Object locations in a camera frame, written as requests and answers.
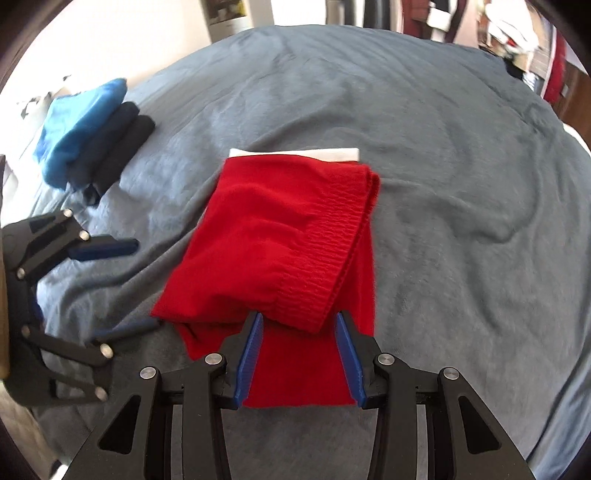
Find arched wall shelf niche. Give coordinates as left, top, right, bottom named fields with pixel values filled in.
left=201, top=0, right=252, bottom=43

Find wooden headboard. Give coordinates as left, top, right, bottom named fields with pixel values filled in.
left=553, top=63, right=591, bottom=146

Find grey-blue bed cover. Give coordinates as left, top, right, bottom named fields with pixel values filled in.
left=31, top=26, right=590, bottom=479

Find folded dark navy garment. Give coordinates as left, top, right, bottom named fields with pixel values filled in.
left=66, top=102, right=139, bottom=191

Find folded black garment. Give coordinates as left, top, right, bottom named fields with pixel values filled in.
left=83, top=115, right=155, bottom=206

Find red football shorts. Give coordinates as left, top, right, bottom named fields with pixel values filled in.
left=152, top=154, right=380, bottom=409

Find clothes rack with hanging clothes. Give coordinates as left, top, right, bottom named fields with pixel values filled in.
left=392, top=1, right=567, bottom=104

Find folded blue garment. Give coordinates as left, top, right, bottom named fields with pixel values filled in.
left=33, top=78, right=127, bottom=190

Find black rolled mat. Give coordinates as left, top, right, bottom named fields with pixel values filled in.
left=363, top=0, right=394, bottom=30

